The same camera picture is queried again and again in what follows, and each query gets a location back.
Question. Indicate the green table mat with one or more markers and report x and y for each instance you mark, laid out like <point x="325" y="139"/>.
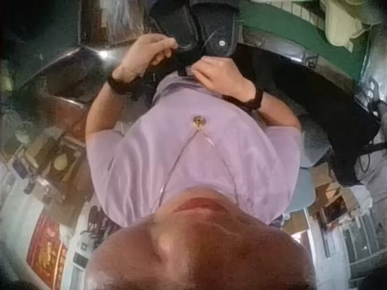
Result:
<point x="302" y="33"/>

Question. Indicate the red printed poster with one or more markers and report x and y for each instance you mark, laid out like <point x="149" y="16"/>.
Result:
<point x="45" y="247"/>

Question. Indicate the wooden box with clutter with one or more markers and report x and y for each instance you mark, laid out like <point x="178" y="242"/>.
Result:
<point x="60" y="157"/>

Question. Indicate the brown cardboard box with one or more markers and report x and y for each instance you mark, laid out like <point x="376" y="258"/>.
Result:
<point x="329" y="187"/>

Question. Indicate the blue chair seat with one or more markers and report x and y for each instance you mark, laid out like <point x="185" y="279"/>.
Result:
<point x="302" y="193"/>

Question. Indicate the person's left hand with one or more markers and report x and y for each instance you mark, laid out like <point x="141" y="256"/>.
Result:
<point x="137" y="62"/>

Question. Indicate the black wrist band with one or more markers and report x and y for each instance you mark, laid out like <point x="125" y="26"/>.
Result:
<point x="246" y="98"/>
<point x="122" y="84"/>

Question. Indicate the cream cloth heap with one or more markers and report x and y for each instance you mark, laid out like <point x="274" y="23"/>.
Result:
<point x="347" y="21"/>

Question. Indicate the person's right hand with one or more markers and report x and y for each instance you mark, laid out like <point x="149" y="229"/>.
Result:
<point x="225" y="77"/>

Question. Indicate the dark denim garment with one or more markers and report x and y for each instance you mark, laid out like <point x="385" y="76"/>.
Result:
<point x="217" y="24"/>

